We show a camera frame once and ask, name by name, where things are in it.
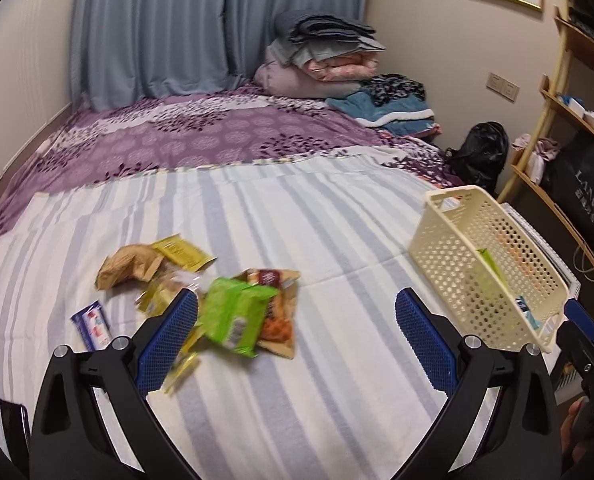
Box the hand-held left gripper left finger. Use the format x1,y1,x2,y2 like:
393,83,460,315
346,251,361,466
27,287,200,480

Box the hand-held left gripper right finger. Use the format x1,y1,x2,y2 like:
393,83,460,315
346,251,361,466
394,287,562,480

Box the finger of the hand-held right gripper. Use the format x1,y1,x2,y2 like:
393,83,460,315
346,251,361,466
557,298,594,361

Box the large yellow snack packet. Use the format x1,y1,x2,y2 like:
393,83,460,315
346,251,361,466
136,272,203,397

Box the cream perforated plastic basket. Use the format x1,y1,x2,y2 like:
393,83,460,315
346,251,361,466
409,185,570,353

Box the orange chip packet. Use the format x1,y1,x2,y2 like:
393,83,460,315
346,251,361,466
234,268,302,361

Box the person's right hand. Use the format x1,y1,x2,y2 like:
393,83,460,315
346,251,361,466
561,399,586,467

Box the small blue snack packet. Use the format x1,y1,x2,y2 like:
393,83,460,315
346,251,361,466
514,296,542,331

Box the blue and white snack packet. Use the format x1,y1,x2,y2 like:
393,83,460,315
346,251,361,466
70,301,113,352

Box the brown crumpled snack packet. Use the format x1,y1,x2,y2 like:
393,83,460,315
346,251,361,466
96,244,165,291

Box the small yellow snack packet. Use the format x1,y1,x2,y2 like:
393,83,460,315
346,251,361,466
152,234,217,273

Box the slim green snack packet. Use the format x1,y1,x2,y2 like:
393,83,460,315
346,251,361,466
474,249,510,306

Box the black shopping bag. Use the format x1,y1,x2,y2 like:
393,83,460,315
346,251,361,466
542,130,594,251

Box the pink cloth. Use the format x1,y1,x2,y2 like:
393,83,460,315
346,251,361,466
512,134,562,183

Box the striped white blanket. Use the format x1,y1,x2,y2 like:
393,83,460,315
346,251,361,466
0,152,578,480

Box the purple floral bedsheet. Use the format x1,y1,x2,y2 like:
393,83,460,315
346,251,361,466
0,82,458,271

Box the blue fleece garment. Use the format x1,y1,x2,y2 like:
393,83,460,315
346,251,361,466
327,91,443,137

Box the bamboo shelf rack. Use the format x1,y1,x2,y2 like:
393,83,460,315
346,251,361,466
497,5,594,286

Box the leopard print cloth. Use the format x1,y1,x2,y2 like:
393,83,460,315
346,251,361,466
362,74,428,106

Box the pink floral quilt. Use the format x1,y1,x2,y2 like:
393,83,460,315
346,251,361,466
297,55,380,82

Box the lilac folded quilt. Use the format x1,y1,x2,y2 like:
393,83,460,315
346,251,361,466
254,62,358,98

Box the light grey folded blanket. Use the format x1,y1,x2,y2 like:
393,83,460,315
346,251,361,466
267,40,358,68

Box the blue-grey curtain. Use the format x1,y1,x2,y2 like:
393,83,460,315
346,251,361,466
70,0,373,111

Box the white wardrobe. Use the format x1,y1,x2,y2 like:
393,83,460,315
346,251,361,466
0,0,85,196

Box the dark grey folded blanket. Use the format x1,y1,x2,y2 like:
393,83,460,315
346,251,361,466
277,10,385,53

